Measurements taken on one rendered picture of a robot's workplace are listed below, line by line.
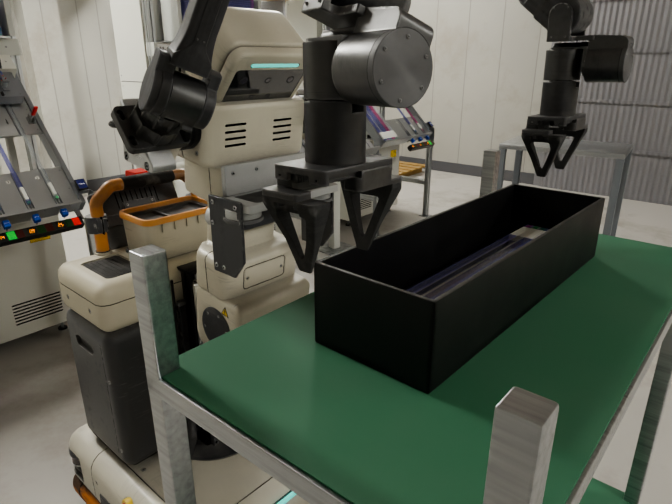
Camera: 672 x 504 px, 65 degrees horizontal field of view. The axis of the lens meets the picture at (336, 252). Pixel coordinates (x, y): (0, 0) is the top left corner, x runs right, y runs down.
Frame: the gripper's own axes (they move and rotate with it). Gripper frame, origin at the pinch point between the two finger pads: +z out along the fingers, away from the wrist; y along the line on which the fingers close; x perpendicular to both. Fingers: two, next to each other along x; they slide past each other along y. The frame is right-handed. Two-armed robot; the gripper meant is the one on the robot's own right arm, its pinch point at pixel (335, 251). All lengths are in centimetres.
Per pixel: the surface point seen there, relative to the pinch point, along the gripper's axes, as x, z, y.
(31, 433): 158, 108, 10
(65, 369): 192, 107, 37
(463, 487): -17.1, 16.7, -3.2
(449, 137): 282, 57, 533
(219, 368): 13.6, 16.1, -5.5
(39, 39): 493, -46, 168
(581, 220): -9, 6, 51
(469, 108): 259, 22, 533
